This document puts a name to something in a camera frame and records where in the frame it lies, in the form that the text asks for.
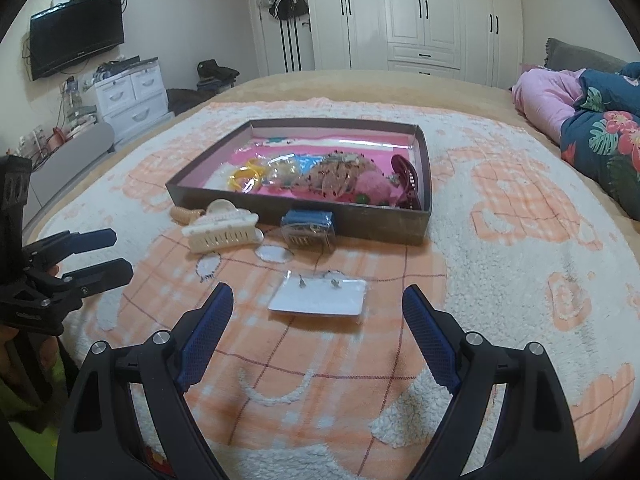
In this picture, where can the bagged white earring card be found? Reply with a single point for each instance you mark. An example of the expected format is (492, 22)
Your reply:
(320, 300)

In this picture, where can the brown cardboard box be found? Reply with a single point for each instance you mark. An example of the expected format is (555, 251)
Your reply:
(350, 225)

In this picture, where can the clear round plastic disc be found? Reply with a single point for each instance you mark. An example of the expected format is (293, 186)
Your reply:
(275, 254)

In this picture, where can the person's green clothing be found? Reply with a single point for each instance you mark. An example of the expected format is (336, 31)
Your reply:
(25, 440)

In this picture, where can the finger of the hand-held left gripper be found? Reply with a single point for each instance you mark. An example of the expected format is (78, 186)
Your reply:
(107, 272)
(90, 240)

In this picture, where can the cluttered side shelf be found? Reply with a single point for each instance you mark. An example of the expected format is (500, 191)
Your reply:
(70, 110)

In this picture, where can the grey headboard cushion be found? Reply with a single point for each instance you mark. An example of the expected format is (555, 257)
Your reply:
(570, 55)

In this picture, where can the cream claw hair clip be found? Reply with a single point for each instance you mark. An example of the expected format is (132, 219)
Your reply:
(220, 235)

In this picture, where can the black clothes pile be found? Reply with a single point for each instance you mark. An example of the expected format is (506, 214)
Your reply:
(217, 75)

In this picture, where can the person's left hand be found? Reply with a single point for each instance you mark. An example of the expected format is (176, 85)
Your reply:
(47, 354)

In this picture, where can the orange and white printed blanket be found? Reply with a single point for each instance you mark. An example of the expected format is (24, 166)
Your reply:
(500, 260)

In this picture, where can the black flat device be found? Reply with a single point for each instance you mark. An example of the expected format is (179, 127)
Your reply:
(130, 66)

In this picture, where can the white drawer cabinet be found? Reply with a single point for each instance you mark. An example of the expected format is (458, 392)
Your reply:
(130, 95)

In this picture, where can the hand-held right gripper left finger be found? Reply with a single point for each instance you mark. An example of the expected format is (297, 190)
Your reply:
(207, 330)

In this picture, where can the black flat television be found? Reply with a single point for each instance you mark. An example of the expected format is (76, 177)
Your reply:
(75, 35)

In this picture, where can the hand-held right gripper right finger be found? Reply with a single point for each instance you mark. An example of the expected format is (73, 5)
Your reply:
(430, 340)

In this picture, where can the floral dark blue quilt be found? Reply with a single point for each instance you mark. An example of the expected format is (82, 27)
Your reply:
(610, 145)

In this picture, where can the bagged yellow hair rings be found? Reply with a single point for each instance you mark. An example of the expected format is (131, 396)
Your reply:
(240, 175)

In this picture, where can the dark red claw hair clip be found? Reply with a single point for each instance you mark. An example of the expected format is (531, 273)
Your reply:
(410, 180)

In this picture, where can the dark brown bag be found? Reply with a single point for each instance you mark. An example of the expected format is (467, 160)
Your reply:
(185, 102)

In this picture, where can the pink quilt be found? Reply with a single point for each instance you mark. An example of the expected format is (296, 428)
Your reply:
(540, 95)

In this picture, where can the white wardrobe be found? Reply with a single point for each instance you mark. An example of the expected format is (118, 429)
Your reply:
(440, 10)

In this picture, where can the small blue clip box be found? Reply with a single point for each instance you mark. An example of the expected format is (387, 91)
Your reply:
(307, 230)

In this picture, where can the polka dot bow hair clip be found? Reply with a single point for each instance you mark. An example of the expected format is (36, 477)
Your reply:
(335, 172)

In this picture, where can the white door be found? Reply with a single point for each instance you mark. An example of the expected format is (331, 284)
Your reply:
(265, 45)

